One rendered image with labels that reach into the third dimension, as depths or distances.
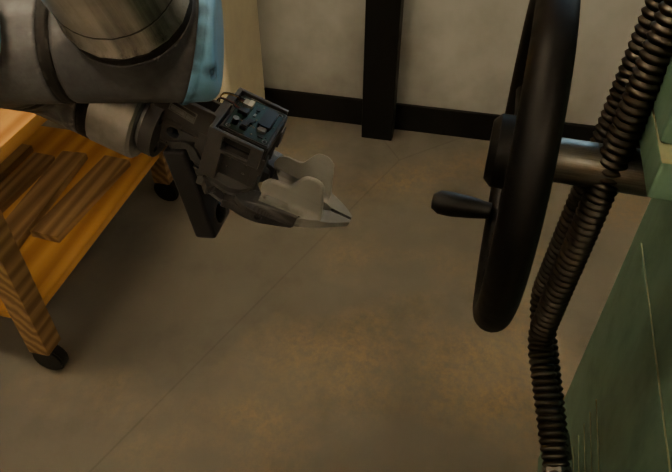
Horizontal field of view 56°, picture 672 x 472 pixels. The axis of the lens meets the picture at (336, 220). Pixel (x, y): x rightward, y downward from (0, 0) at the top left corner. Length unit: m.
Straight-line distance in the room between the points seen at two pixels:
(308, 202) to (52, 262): 0.90
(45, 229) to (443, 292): 0.90
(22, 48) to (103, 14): 0.11
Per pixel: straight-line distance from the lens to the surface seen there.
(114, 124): 0.60
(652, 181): 0.46
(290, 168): 0.63
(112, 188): 1.57
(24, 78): 0.51
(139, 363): 1.42
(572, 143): 0.52
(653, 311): 0.75
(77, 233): 1.47
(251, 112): 0.60
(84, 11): 0.40
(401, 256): 1.57
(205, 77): 0.47
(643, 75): 0.49
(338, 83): 1.99
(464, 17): 1.84
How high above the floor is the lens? 1.11
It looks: 42 degrees down
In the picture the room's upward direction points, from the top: straight up
